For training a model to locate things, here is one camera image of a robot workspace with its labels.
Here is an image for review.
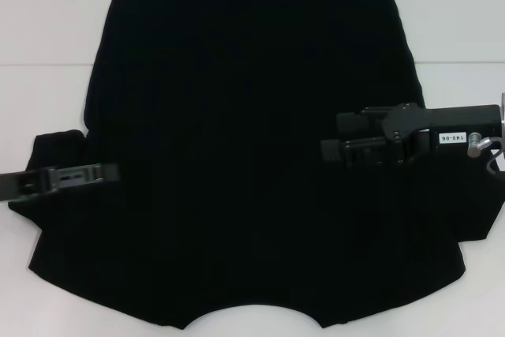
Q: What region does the black shirt with FREE print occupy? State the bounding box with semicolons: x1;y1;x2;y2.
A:
7;0;505;332

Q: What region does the grey right gripper cable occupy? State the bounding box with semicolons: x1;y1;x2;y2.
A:
466;133;505;175

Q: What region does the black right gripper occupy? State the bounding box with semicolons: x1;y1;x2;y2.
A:
320;102;503;167

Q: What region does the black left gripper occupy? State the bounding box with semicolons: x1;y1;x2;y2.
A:
0;163;122;202

